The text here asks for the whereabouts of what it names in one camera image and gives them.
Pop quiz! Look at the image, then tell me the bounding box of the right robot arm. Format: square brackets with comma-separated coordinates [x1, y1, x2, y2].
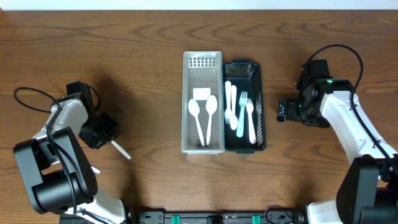
[277, 60, 397, 223]

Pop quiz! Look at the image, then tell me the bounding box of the left black cable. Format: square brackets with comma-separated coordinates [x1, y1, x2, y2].
[12, 84, 109, 224]

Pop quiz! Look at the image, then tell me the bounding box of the white plastic fork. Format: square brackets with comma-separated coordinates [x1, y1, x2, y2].
[224, 81, 231, 124]
[236, 91, 248, 138]
[246, 98, 256, 144]

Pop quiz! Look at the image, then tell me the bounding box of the black cable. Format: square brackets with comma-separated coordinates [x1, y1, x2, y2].
[12, 84, 109, 224]
[306, 44, 398, 175]

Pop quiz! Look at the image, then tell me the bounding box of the right black cable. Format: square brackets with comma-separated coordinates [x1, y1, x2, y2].
[306, 44, 398, 175]

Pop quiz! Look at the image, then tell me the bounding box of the white plastic spoon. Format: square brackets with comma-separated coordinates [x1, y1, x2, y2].
[91, 166, 101, 174]
[206, 95, 218, 146]
[111, 140, 131, 159]
[188, 99, 205, 146]
[229, 85, 238, 131]

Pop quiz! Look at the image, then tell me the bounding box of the white label sticker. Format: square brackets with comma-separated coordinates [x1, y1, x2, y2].
[193, 87, 211, 101]

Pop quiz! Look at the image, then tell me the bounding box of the black plastic mesh basket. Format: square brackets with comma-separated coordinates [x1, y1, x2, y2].
[223, 60, 267, 154]

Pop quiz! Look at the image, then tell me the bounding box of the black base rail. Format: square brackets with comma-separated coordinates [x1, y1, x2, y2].
[125, 205, 309, 224]

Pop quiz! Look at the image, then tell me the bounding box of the clear plastic mesh basket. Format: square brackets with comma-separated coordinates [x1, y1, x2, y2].
[182, 51, 224, 154]

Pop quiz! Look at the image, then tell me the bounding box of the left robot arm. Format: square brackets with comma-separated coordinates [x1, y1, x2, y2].
[13, 81, 137, 223]

